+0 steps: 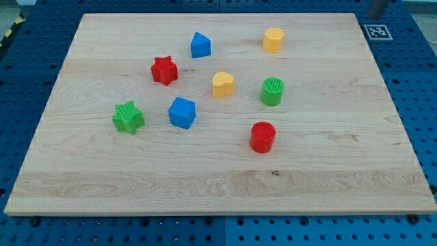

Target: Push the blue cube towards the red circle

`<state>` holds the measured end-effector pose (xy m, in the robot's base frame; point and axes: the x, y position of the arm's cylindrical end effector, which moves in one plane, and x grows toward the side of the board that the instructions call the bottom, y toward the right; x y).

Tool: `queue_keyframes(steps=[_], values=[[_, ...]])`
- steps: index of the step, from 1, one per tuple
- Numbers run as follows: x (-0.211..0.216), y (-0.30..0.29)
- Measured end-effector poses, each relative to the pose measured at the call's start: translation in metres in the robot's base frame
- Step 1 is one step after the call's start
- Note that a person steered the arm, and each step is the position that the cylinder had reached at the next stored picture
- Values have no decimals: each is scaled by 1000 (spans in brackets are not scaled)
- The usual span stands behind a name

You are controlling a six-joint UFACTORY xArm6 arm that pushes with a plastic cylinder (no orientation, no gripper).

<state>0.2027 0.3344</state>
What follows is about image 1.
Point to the red star block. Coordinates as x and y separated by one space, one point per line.
164 70

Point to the yellow heart block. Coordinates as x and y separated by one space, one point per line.
223 84

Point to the yellow hexagon block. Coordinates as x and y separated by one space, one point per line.
273 40

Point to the white fiducial marker tag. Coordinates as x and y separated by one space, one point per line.
377 32

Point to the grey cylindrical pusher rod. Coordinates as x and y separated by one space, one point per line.
377 9

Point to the wooden board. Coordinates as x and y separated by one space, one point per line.
340 147

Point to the red cylinder block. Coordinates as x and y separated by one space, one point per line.
262 137

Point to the green cylinder block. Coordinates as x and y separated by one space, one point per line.
272 91

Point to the blue cube block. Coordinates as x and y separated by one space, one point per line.
182 113

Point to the blue triangle block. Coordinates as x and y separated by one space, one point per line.
200 46

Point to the green star block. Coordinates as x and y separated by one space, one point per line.
128 118

